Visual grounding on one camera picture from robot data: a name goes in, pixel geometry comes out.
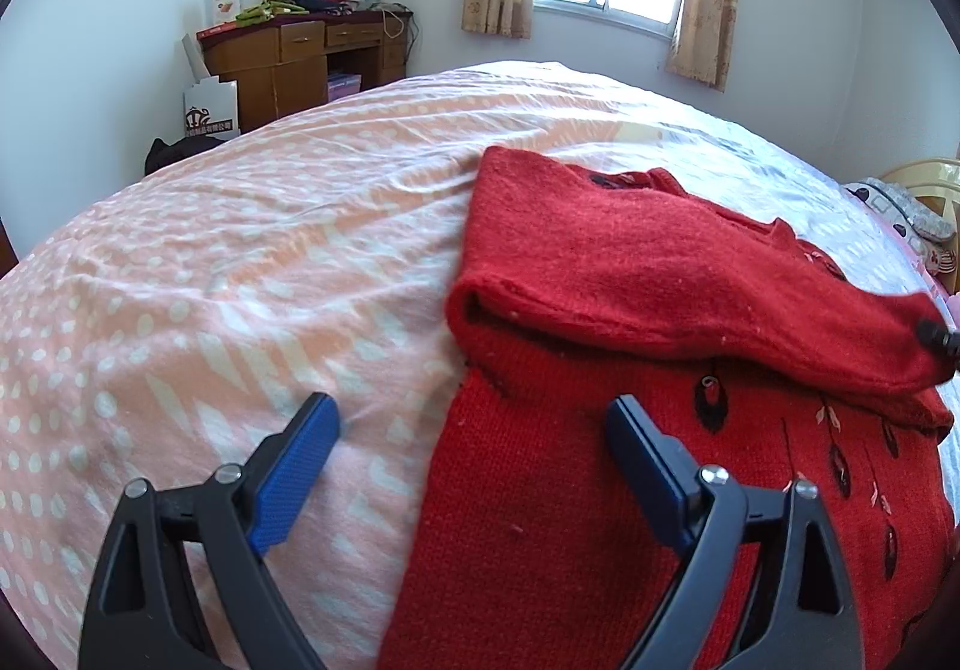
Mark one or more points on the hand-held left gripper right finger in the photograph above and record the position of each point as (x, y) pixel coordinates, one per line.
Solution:
(645, 475)

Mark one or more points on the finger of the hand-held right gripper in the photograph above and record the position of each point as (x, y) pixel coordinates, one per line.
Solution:
(939, 335)

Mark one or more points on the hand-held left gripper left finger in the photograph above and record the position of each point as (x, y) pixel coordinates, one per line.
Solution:
(296, 471)

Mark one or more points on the red knitted sweater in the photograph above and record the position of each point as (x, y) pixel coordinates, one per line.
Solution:
(600, 265)

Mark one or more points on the pink cloth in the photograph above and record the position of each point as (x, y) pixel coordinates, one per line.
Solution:
(951, 287)

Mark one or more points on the grey patterned pillow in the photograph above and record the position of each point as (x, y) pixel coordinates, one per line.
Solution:
(900, 212)

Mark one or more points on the beige plastic chair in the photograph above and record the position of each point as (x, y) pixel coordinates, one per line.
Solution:
(926, 179)

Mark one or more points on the dotted pink and blue bedsheet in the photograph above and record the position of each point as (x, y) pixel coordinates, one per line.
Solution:
(225, 265)

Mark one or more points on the black bag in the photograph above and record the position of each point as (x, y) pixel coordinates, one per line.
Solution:
(169, 154)

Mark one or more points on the white printed paper bag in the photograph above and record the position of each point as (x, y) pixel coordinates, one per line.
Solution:
(210, 111)

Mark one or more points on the purple box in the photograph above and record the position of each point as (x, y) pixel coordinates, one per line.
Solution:
(343, 87)

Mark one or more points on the white board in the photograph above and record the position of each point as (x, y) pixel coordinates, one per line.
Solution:
(193, 57)

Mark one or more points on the wooden desk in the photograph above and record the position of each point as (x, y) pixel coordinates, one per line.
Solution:
(300, 44)

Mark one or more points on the green bundle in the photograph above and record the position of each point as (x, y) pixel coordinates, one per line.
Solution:
(259, 12)

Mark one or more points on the dark blue cloth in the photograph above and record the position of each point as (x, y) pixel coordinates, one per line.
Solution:
(319, 4)

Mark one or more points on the white printed box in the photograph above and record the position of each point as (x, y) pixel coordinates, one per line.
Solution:
(227, 1)

